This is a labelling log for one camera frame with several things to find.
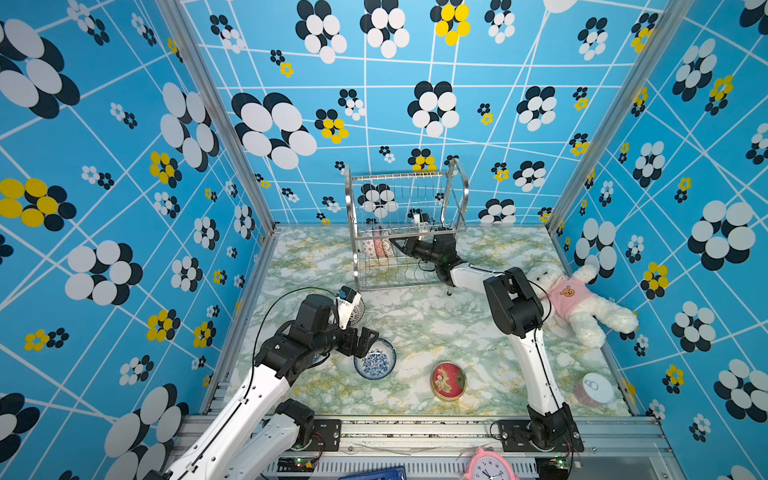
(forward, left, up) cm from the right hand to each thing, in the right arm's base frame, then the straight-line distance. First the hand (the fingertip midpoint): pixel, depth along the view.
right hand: (394, 238), depth 97 cm
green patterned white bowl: (-2, +9, -1) cm, 9 cm away
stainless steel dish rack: (+22, -2, -5) cm, 23 cm away
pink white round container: (-44, -52, -11) cm, 68 cm away
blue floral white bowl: (-35, +5, -14) cm, 39 cm away
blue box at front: (-61, 0, -10) cm, 62 cm away
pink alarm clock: (-59, -22, -13) cm, 64 cm away
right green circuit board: (-59, -38, -17) cm, 72 cm away
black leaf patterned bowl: (-3, +5, -3) cm, 6 cm away
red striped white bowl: (-3, +2, -2) cm, 4 cm away
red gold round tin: (-41, -15, -12) cm, 45 cm away
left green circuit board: (-59, +24, -17) cm, 66 cm away
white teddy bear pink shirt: (-20, -54, -7) cm, 58 cm away
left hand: (-32, +7, +2) cm, 33 cm away
